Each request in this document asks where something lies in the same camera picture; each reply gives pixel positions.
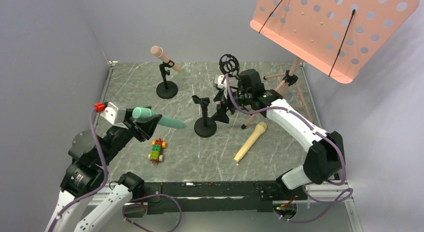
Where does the black round-base mic stand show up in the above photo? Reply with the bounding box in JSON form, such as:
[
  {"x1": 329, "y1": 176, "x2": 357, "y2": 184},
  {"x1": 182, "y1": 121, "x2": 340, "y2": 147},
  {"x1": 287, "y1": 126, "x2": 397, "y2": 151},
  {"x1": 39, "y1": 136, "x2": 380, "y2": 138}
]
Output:
[
  {"x1": 156, "y1": 60, "x2": 179, "y2": 99},
  {"x1": 192, "y1": 95, "x2": 217, "y2": 138}
]

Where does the teal microphone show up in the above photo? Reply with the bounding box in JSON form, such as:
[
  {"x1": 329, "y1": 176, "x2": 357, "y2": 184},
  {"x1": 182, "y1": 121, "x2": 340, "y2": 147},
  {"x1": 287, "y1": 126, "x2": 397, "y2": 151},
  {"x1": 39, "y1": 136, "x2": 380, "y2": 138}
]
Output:
[{"x1": 132, "y1": 107, "x2": 187, "y2": 129}]

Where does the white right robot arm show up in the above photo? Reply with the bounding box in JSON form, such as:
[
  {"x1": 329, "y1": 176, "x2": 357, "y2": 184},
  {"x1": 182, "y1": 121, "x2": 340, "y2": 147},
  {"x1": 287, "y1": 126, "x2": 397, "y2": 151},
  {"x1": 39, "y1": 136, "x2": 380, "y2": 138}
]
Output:
[{"x1": 212, "y1": 69, "x2": 346, "y2": 191}]

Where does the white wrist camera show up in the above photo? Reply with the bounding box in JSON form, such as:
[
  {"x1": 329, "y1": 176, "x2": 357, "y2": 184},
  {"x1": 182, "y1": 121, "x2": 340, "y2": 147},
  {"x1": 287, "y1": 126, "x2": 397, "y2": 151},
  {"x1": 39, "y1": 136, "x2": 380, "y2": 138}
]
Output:
[
  {"x1": 214, "y1": 74, "x2": 227, "y2": 90},
  {"x1": 100, "y1": 102, "x2": 127, "y2": 128}
]

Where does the cream yellow microphone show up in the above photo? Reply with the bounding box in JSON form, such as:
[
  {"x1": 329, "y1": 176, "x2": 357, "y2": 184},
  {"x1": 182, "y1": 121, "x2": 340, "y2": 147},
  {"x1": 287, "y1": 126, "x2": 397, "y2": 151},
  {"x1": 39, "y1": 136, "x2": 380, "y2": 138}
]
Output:
[{"x1": 233, "y1": 122, "x2": 268, "y2": 164}]

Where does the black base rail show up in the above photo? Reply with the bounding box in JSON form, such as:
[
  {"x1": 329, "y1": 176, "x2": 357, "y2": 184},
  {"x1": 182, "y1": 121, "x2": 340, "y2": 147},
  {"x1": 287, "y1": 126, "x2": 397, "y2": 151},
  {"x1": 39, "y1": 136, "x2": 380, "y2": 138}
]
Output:
[{"x1": 118, "y1": 180, "x2": 304, "y2": 215}]

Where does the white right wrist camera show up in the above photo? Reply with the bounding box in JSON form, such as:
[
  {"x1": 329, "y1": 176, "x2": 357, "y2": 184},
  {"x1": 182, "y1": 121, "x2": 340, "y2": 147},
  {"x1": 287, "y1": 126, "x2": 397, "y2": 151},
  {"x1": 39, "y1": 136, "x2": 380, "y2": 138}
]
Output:
[{"x1": 214, "y1": 74, "x2": 227, "y2": 90}]

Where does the black tripod shock-mount stand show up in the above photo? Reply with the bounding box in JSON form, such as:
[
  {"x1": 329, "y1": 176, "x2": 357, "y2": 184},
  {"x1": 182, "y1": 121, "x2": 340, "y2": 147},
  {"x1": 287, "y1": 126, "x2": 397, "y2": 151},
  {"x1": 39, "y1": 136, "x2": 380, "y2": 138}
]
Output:
[{"x1": 218, "y1": 54, "x2": 244, "y2": 87}]

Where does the pink music stand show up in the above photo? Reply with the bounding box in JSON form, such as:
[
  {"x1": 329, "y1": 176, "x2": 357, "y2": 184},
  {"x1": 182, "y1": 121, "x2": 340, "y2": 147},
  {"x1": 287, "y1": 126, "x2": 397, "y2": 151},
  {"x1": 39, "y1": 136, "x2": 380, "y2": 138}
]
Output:
[{"x1": 241, "y1": 0, "x2": 421, "y2": 130}]

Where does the pink microphone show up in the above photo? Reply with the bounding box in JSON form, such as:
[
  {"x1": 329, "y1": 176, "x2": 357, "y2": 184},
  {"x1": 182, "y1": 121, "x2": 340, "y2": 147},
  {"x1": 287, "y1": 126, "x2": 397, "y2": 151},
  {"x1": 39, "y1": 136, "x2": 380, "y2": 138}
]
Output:
[{"x1": 150, "y1": 45, "x2": 182, "y2": 72}]

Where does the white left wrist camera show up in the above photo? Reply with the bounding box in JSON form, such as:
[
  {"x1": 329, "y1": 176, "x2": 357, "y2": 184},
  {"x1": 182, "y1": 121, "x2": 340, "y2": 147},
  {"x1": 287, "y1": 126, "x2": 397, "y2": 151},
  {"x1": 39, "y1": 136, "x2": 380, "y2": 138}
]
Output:
[{"x1": 100, "y1": 102, "x2": 127, "y2": 128}]

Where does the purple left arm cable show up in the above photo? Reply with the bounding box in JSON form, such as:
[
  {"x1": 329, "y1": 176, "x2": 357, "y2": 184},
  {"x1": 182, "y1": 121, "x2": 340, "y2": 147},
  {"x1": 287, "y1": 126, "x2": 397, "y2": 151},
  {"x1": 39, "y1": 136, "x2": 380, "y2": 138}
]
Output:
[{"x1": 47, "y1": 106, "x2": 183, "y2": 232}]

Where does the colourful brick toy car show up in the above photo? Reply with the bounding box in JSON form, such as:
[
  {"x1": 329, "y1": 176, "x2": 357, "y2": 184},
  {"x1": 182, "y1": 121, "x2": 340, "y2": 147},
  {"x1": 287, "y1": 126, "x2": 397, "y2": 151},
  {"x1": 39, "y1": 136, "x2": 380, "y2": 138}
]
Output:
[{"x1": 148, "y1": 138, "x2": 167, "y2": 164}]

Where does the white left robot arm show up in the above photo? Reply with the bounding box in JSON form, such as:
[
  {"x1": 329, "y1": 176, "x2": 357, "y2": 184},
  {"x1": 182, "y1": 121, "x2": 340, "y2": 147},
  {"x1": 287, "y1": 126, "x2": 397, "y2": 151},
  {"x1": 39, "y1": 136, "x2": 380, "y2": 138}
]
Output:
[{"x1": 46, "y1": 102, "x2": 186, "y2": 232}]

